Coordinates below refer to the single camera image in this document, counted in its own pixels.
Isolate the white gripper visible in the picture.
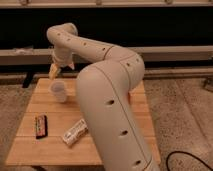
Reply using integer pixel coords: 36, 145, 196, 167
49, 46, 75, 80

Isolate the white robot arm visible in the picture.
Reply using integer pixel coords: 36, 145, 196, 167
47, 23, 160, 171

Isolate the black red candy bar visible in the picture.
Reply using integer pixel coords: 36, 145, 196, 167
35, 115, 48, 139

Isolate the wooden low table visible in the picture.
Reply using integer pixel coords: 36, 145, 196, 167
4, 77, 162, 167

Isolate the white tube package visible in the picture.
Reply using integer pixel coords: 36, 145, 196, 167
62, 119, 88, 146

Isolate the black cable on floor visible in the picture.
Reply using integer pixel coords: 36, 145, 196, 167
165, 150, 213, 171

